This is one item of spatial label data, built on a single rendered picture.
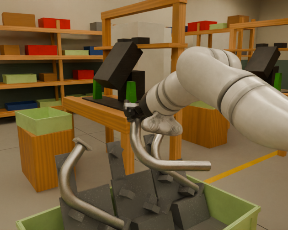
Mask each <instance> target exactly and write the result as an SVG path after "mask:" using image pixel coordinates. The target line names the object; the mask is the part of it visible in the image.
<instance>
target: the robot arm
mask: <svg viewBox="0 0 288 230"><path fill-rule="evenodd" d="M200 100H201V101H202V102H204V103H206V104H208V105H210V106H212V107H214V108H215V109H217V110H218V111H219V112H220V113H221V114H222V115H223V116H224V117H225V118H226V119H227V120H228V121H229V122H230V123H231V124H232V125H233V126H234V127H235V128H236V129H237V131H238V132H240V133H241V134H242V135H243V136H245V137H246V138H247V139H249V140H250V141H252V142H254V143H256V144H258V145H261V146H264V147H268V148H271V149H276V150H281V151H287V152H288V96H286V95H284V94H283V93H281V92H280V91H279V90H277V89H276V88H274V87H273V86H271V85H270V84H268V83H267V82H265V81H264V80H262V79H261V78H259V77H258V76H256V75H255V74H253V73H251V72H248V71H245V70H242V65H241V62H240V60H239V58H238V57H237V56H236V55H235V54H233V53H232V52H229V51H226V50H219V49H213V48H208V47H190V48H188V49H186V50H185V51H184V52H183V53H182V54H181V55H180V56H179V58H178V60H177V63H176V71H174V72H172V73H171V74H170V75H169V76H167V77H166V78H165V79H164V80H162V81H160V82H159V83H157V84H156V85H155V86H153V87H152V88H151V89H150V90H149V91H147V92H146V93H145V94H144V95H143V97H142V98H141V100H139V101H136V102H135V103H131V102H129V100H127V99H125V100H124V105H123V111H124V114H125V117H127V120H128V122H131V121H133V120H134V119H136V118H138V119H140V118H142V122H141V128H142V129H143V130H144V131H146V132H151V133H155V134H161V135H167V136H178V135H180V134H182V132H183V128H182V126H181V124H180V123H179V122H177V121H176V120H175V118H174V114H175V113H177V112H178V111H180V110H181V109H182V108H184V107H186V106H188V105H189V104H191V103H193V102H196V101H200Z"/></svg>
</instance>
